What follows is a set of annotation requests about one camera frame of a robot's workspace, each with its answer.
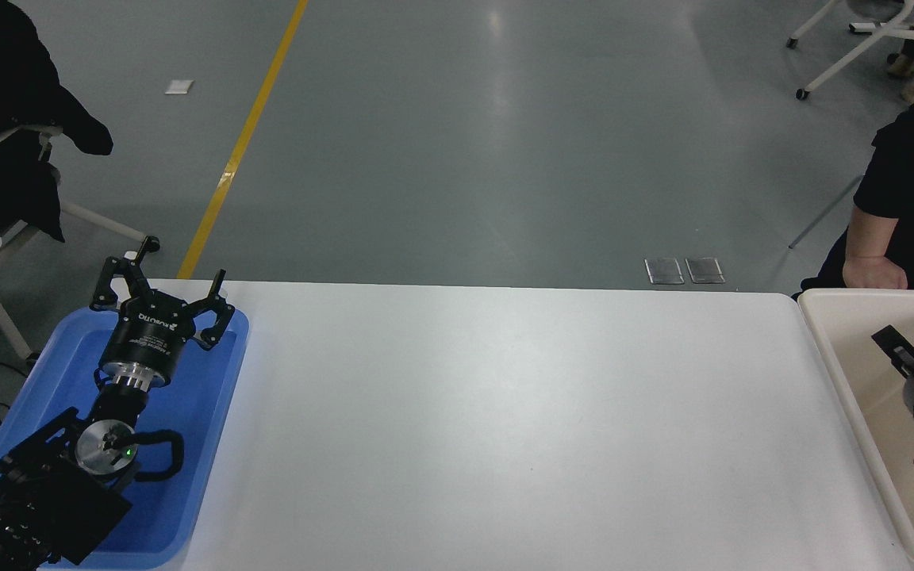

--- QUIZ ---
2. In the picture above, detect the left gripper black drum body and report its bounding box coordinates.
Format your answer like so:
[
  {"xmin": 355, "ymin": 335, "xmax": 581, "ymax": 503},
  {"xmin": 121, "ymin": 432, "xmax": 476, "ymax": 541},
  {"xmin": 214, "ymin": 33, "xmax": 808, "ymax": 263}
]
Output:
[{"xmin": 100, "ymin": 290, "xmax": 205, "ymax": 374}]

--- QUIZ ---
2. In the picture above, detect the person's right hand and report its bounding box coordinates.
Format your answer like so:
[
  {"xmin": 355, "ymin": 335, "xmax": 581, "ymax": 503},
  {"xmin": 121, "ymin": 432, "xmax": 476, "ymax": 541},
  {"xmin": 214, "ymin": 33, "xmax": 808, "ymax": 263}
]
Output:
[{"xmin": 842, "ymin": 254, "xmax": 909, "ymax": 291}]

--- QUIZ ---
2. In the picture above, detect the large pale bin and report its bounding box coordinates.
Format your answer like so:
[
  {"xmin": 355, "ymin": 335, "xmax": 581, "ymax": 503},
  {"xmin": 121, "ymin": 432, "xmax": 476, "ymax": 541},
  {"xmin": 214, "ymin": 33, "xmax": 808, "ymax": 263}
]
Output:
[{"xmin": 797, "ymin": 288, "xmax": 914, "ymax": 571}]

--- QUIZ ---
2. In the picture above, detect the blue plastic tray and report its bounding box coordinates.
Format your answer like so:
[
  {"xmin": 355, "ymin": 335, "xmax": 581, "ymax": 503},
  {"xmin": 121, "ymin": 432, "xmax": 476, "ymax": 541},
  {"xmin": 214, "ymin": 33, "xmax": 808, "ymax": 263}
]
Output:
[{"xmin": 0, "ymin": 305, "xmax": 252, "ymax": 570}]

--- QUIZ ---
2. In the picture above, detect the white swivel chair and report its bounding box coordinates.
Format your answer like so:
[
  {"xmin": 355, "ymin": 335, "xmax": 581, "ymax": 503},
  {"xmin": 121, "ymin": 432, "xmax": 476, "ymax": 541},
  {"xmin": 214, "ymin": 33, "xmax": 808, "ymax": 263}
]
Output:
[{"xmin": 0, "ymin": 121, "xmax": 162, "ymax": 362}]

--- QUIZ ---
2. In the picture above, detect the metal floor plate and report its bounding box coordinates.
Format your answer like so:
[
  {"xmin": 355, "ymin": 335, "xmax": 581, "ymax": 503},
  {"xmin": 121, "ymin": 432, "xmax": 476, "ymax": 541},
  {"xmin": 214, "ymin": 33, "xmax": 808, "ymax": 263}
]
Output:
[
  {"xmin": 686, "ymin": 258, "xmax": 726, "ymax": 285},
  {"xmin": 646, "ymin": 258, "xmax": 686, "ymax": 285}
]

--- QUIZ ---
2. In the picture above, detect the seated person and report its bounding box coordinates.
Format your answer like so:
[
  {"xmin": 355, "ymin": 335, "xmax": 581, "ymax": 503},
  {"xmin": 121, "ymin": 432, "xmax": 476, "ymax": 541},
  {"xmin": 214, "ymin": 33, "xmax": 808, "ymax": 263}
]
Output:
[{"xmin": 0, "ymin": 0, "xmax": 114, "ymax": 243}]

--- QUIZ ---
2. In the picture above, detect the white wheeled furniture frame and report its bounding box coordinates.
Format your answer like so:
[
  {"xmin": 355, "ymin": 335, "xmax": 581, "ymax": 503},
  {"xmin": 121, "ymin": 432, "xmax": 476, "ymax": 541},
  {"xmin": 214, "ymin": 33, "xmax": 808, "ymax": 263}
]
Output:
[{"xmin": 786, "ymin": 0, "xmax": 914, "ymax": 101}]

